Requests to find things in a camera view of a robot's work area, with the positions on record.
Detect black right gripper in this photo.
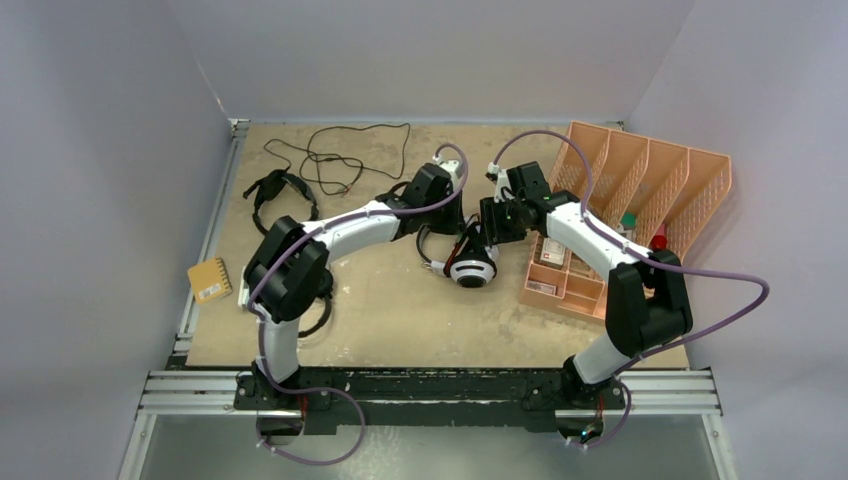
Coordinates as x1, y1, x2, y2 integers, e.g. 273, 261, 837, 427
478, 195, 528, 248

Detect white and black headphones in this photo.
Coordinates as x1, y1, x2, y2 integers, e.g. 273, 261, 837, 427
415, 214, 500, 289

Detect black over-ear headphones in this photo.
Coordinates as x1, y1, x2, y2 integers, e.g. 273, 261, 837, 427
296, 268, 336, 340

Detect black headband headset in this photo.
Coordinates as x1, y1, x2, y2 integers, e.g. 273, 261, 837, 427
241, 168, 321, 236

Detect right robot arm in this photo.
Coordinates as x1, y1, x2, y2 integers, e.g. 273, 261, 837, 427
480, 162, 693, 407

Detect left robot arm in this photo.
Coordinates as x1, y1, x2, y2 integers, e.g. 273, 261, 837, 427
243, 160, 468, 409

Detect large white staples box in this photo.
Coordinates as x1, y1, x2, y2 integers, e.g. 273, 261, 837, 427
539, 238, 567, 269

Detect white box in front tray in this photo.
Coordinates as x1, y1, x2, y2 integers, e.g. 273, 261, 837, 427
526, 281, 557, 295

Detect green cap object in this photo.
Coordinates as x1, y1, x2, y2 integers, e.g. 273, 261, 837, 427
620, 212, 637, 229

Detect peach plastic file organizer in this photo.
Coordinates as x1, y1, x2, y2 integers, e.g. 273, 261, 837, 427
519, 121, 732, 325

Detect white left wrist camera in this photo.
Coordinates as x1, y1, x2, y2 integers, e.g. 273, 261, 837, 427
432, 153, 466, 186

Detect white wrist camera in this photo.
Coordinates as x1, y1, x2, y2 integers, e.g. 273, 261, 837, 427
432, 153, 466, 186
486, 162, 514, 203

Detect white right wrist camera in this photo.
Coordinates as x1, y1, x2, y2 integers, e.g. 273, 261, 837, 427
486, 162, 514, 203

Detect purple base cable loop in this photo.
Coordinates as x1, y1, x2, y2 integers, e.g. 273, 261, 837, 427
255, 384, 367, 468

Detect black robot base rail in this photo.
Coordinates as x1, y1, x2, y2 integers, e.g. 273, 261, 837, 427
233, 364, 627, 438

